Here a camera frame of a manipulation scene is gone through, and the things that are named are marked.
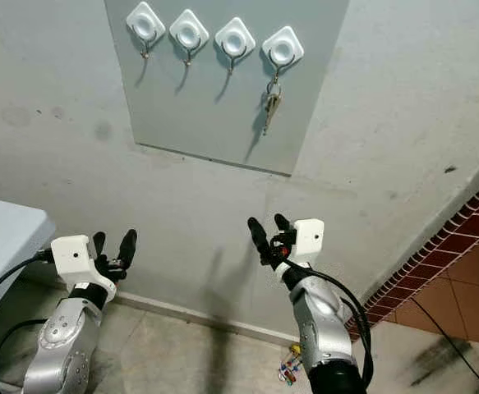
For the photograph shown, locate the grey wall board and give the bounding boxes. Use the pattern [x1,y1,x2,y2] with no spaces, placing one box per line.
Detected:
[104,0,352,176]

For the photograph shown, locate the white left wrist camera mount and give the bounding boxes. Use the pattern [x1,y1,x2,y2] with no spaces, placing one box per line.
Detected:
[49,234,116,301]

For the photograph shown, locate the black left wrist camera cable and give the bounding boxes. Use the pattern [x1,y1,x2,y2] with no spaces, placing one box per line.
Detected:
[0,248,54,388]

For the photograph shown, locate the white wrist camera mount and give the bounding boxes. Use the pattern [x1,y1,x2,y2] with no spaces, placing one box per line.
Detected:
[292,218,325,263]
[49,234,116,301]

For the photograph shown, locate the small colourful plastic toy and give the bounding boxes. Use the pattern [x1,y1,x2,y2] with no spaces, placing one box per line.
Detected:
[278,342,302,387]

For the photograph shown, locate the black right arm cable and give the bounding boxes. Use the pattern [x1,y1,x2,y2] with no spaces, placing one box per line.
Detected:
[287,261,374,388]

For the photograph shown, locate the silver keys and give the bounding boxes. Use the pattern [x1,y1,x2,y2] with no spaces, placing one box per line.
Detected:
[261,74,284,137]

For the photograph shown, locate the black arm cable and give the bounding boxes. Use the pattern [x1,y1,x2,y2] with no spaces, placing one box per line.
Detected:
[287,261,374,388]
[0,317,48,383]

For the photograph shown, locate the white plastic folding table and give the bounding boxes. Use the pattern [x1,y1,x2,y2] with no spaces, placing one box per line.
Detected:
[0,195,56,326]

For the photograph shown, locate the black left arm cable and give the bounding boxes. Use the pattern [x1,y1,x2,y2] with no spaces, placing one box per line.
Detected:
[0,317,48,383]

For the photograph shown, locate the thin black floor cable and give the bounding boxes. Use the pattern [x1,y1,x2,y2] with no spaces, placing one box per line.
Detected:
[407,295,479,394]

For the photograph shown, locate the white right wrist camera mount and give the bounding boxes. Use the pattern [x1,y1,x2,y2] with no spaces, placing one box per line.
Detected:
[292,218,325,263]

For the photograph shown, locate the white square adhesive wall hook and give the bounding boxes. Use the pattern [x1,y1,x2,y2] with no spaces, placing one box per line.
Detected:
[260,25,306,84]
[214,16,257,77]
[125,1,168,61]
[168,8,210,66]

